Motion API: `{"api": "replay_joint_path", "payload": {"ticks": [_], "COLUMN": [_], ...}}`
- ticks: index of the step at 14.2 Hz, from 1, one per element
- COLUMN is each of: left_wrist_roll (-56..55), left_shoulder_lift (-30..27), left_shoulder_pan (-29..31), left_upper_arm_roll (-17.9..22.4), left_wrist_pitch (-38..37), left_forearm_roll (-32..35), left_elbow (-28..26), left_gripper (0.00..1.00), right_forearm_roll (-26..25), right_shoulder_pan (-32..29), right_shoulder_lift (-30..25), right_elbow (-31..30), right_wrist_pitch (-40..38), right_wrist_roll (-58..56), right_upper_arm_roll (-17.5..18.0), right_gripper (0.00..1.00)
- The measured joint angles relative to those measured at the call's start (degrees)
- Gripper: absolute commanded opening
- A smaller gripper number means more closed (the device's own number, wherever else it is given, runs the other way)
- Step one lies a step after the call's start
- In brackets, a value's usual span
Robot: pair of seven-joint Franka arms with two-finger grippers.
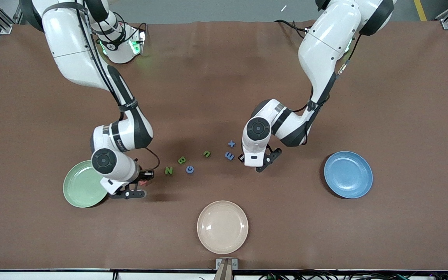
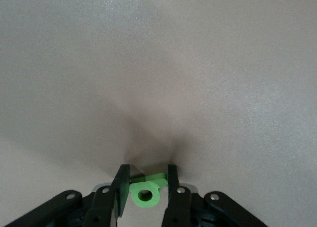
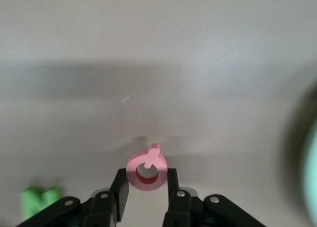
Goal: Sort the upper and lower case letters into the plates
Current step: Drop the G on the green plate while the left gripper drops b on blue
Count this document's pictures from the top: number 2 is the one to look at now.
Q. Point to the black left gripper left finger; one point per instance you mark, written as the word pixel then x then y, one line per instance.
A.
pixel 104 207

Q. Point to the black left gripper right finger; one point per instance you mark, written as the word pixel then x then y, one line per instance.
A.
pixel 178 207

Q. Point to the green letter g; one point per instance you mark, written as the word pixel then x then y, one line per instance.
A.
pixel 135 187

